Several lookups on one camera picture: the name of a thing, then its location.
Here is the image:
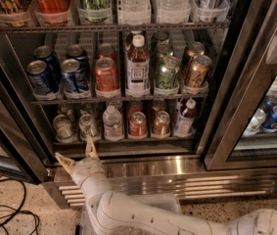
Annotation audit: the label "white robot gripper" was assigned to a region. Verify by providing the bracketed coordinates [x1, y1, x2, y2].
[55, 136, 111, 200]

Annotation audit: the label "green 7up can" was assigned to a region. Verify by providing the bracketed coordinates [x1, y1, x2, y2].
[53, 115, 77, 143]
[78, 114, 100, 141]

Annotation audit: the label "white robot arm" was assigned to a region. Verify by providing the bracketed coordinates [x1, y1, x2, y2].
[55, 138, 277, 235]

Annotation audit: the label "green 7up can left front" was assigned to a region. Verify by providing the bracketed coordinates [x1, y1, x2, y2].
[53, 115, 77, 143]

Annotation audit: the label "clear water bottle bottom shelf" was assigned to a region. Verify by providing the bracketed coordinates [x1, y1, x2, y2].
[103, 105, 123, 141]

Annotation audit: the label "red soda can bottom shelf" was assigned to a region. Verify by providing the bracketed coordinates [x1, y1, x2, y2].
[129, 112, 147, 138]

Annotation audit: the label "blue pepsi can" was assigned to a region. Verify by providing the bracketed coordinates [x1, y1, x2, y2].
[61, 59, 90, 99]
[26, 60, 60, 101]

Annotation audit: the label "blue pepsi can far left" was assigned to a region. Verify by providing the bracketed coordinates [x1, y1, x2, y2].
[26, 60, 60, 101]

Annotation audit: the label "orange soda can bottom shelf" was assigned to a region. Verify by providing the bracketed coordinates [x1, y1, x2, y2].
[152, 111, 170, 138]

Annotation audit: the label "orange soda can shelf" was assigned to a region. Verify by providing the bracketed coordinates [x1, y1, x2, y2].
[152, 111, 170, 138]
[95, 58, 120, 98]

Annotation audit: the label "orange soda can middle shelf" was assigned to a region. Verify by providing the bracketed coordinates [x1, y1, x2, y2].
[95, 58, 120, 98]

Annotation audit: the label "tea bottle middle shelf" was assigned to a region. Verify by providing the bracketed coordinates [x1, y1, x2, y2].
[126, 34, 150, 97]

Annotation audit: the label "tea bottle shelf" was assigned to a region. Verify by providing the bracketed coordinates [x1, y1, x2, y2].
[174, 98, 197, 137]
[126, 34, 150, 97]

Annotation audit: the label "tea bottle bottom shelf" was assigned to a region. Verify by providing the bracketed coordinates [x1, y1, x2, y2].
[174, 98, 197, 137]

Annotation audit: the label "green lacroix can middle shelf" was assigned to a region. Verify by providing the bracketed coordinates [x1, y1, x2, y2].
[155, 56, 179, 95]

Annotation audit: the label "copper lacroix can middle shelf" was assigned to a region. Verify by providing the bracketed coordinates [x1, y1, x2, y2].
[184, 55, 211, 88]

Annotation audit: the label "green can top shelf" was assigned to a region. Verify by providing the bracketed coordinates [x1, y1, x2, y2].
[78, 0, 112, 23]

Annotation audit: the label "red coca cola can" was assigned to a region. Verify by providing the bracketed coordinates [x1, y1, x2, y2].
[36, 0, 70, 26]

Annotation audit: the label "blue pepsi can right fridge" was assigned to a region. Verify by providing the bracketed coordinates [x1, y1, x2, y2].
[262, 106, 277, 133]

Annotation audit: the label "clear plastic storage bin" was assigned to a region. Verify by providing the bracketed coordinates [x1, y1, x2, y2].
[75, 194, 181, 235]

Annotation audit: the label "black floor cables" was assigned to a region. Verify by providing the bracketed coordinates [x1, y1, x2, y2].
[0, 169, 41, 235]

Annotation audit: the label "steel fridge door frame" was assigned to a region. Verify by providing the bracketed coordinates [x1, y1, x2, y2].
[196, 0, 277, 171]

